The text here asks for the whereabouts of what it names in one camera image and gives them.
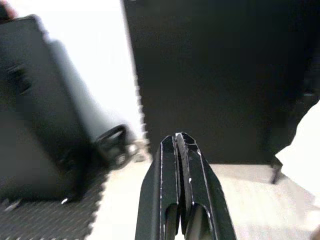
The dark foam puzzle mat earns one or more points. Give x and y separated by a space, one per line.
50 220

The blue fabric headboard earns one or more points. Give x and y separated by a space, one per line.
295 125

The black bag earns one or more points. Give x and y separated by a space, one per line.
37 112

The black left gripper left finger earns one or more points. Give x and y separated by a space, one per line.
160 195

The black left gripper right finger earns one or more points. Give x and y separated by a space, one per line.
205 200

